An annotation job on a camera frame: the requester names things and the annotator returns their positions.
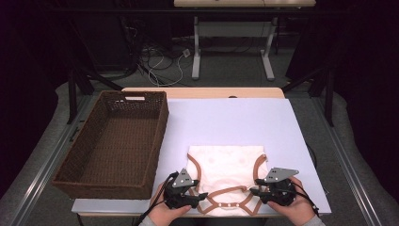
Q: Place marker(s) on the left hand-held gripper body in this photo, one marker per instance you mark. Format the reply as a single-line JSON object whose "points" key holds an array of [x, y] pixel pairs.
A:
{"points": [[178, 194]]}

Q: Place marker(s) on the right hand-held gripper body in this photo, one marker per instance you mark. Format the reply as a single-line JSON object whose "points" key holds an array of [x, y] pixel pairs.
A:
{"points": [[279, 191]]}

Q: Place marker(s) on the cream baby bodysuit brown trim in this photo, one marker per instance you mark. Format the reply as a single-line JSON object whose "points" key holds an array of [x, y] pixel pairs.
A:
{"points": [[226, 166]]}

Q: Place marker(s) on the brown wicker basket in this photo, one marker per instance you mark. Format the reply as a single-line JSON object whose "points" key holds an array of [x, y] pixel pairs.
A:
{"points": [[116, 147]]}

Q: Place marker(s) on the person's right hand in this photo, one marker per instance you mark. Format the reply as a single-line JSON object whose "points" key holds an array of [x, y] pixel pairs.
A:
{"points": [[295, 210]]}

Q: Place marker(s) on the person's left hand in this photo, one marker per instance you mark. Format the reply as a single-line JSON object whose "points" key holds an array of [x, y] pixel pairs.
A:
{"points": [[163, 215]]}

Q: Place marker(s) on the white table mat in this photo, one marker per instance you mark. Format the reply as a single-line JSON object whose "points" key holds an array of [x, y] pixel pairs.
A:
{"points": [[235, 125]]}

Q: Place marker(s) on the black table grommet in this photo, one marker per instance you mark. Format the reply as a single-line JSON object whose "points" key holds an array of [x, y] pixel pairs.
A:
{"points": [[232, 96]]}

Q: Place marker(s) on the black metal stand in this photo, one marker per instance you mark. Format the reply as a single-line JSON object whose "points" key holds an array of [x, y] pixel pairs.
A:
{"points": [[72, 94], [328, 100]]}

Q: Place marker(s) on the white power adapter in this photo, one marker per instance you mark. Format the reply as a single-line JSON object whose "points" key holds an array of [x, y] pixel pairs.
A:
{"points": [[186, 53]]}

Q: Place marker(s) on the dark curtain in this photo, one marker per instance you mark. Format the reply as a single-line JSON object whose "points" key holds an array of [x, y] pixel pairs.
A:
{"points": [[370, 94], [25, 94]]}

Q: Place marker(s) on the white-legged desk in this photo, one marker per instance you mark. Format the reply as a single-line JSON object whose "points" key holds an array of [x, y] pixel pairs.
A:
{"points": [[244, 3]]}

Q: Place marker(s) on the black horizontal bar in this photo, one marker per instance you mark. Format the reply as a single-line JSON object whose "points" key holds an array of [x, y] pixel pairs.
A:
{"points": [[125, 11]]}

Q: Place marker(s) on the aluminium rail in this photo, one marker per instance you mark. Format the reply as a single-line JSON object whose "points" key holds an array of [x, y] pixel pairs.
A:
{"points": [[354, 179], [44, 175]]}

